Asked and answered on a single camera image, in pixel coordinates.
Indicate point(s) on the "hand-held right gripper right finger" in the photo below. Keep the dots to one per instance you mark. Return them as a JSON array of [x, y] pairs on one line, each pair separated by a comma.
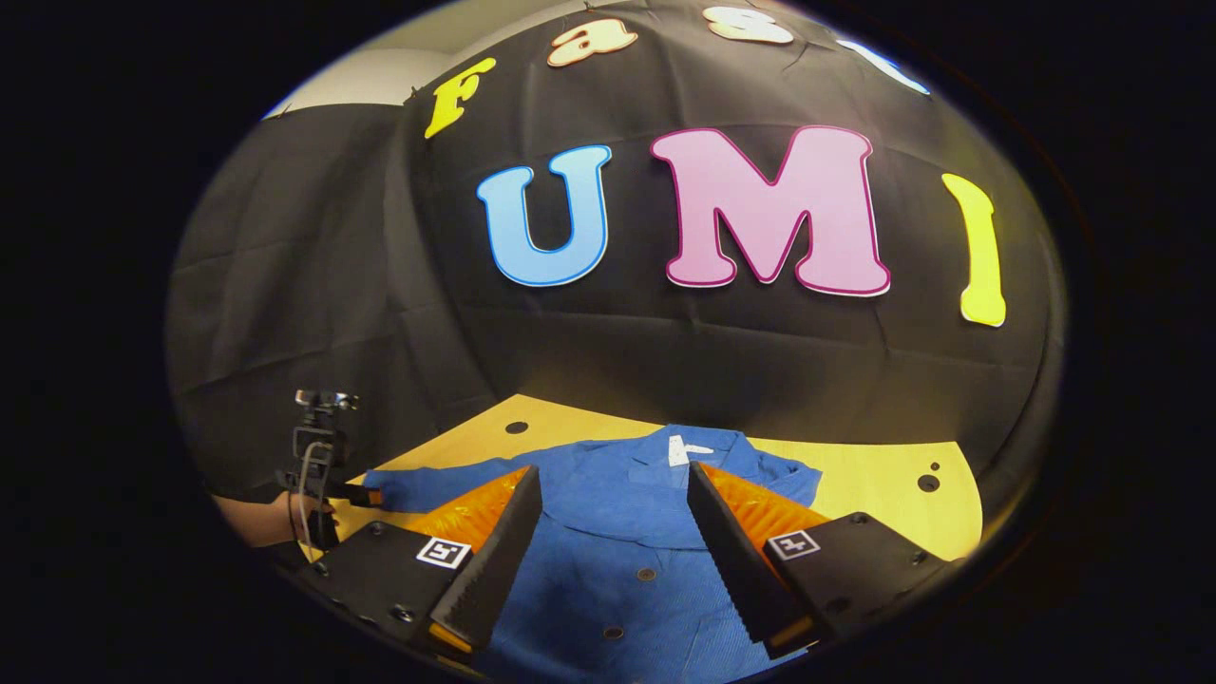
[[727, 551]]

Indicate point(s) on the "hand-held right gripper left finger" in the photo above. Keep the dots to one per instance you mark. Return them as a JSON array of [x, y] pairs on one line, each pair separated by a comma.
[[499, 560]]

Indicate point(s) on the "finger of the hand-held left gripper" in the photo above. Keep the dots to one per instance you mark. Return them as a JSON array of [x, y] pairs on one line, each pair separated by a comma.
[[356, 494]]

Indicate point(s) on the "black backdrop cloth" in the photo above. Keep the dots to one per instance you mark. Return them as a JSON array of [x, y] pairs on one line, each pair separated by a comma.
[[617, 342]]

